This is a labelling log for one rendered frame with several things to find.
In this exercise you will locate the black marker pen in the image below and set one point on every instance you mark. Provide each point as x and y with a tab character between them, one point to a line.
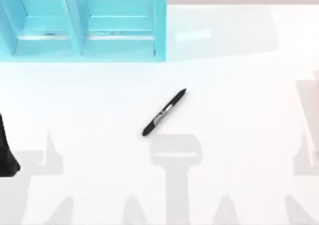
164	112

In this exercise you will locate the light blue rack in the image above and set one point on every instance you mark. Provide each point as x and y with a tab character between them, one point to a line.
74	23

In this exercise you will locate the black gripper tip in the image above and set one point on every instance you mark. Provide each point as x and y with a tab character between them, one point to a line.
6	157

